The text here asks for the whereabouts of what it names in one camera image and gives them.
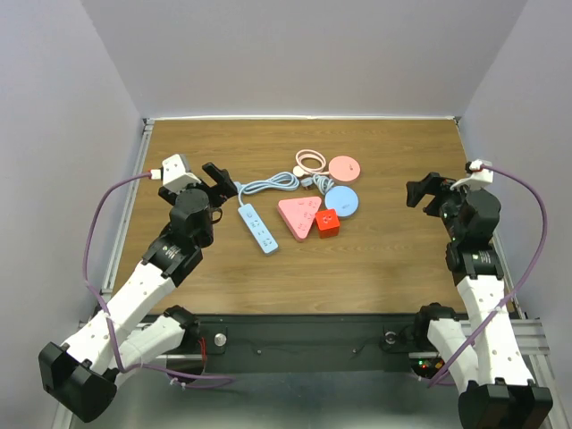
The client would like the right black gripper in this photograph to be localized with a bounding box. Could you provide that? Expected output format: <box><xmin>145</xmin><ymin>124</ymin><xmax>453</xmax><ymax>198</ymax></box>
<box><xmin>405</xmin><ymin>172</ymin><xmax>479</xmax><ymax>241</ymax></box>

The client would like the red cube socket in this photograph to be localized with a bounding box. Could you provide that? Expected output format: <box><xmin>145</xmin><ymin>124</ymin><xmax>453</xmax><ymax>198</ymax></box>
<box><xmin>315</xmin><ymin>209</ymin><xmax>341</xmax><ymax>239</ymax></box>

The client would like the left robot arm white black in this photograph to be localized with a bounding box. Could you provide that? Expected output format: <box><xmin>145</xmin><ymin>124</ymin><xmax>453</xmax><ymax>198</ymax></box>
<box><xmin>38</xmin><ymin>155</ymin><xmax>238</xmax><ymax>423</ymax></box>

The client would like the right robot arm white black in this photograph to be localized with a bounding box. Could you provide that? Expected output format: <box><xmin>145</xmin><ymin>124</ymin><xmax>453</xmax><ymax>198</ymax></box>
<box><xmin>406</xmin><ymin>171</ymin><xmax>553</xmax><ymax>428</ymax></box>

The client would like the blue round socket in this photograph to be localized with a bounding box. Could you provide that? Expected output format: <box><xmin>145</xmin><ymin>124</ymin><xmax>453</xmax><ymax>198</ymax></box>
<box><xmin>324</xmin><ymin>186</ymin><xmax>359</xmax><ymax>219</ymax></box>

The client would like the pink round socket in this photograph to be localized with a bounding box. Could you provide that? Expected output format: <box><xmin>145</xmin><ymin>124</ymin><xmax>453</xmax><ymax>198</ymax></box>
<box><xmin>328</xmin><ymin>156</ymin><xmax>361</xmax><ymax>185</ymax></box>

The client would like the pink triangular power strip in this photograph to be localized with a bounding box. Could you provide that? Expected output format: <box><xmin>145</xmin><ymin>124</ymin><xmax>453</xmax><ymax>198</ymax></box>
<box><xmin>277</xmin><ymin>197</ymin><xmax>323</xmax><ymax>241</ymax></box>

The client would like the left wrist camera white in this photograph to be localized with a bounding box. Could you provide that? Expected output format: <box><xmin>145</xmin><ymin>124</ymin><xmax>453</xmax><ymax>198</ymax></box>
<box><xmin>162</xmin><ymin>154</ymin><xmax>200</xmax><ymax>193</ymax></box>

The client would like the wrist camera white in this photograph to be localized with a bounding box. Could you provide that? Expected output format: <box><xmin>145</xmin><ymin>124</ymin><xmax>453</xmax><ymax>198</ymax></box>
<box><xmin>450</xmin><ymin>159</ymin><xmax>493</xmax><ymax>190</ymax></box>
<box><xmin>162</xmin><ymin>154</ymin><xmax>200</xmax><ymax>193</ymax></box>

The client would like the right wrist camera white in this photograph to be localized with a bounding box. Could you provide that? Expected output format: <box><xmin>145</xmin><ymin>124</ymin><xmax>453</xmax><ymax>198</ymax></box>
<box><xmin>450</xmin><ymin>159</ymin><xmax>493</xmax><ymax>190</ymax></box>

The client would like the aluminium frame rail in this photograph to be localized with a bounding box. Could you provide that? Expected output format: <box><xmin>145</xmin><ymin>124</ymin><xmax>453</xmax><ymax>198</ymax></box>
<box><xmin>100</xmin><ymin>118</ymin><xmax>155</xmax><ymax>301</ymax></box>

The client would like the pink coiled cord with plug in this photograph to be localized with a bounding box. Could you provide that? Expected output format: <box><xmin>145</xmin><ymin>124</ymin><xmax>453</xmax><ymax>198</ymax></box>
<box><xmin>291</xmin><ymin>149</ymin><xmax>331</xmax><ymax>179</ymax></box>

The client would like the blue round socket cord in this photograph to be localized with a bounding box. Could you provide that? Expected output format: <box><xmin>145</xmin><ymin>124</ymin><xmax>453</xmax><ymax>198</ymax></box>
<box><xmin>300</xmin><ymin>172</ymin><xmax>335</xmax><ymax>193</ymax></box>

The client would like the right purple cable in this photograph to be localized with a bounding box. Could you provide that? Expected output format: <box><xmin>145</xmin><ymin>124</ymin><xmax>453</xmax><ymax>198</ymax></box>
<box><xmin>426</xmin><ymin>164</ymin><xmax>549</xmax><ymax>388</ymax></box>

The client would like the purple cable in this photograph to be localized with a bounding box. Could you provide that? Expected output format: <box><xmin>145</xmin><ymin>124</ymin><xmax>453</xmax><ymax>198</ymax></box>
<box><xmin>82</xmin><ymin>172</ymin><xmax>234</xmax><ymax>391</ymax></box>
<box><xmin>426</xmin><ymin>164</ymin><xmax>549</xmax><ymax>388</ymax></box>

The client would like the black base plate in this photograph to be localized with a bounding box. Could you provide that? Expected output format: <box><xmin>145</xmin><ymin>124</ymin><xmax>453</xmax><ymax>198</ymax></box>
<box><xmin>165</xmin><ymin>314</ymin><xmax>441</xmax><ymax>376</ymax></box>

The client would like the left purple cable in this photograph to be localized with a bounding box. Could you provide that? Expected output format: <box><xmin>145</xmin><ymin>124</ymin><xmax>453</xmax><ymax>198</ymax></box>
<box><xmin>82</xmin><ymin>172</ymin><xmax>234</xmax><ymax>391</ymax></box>

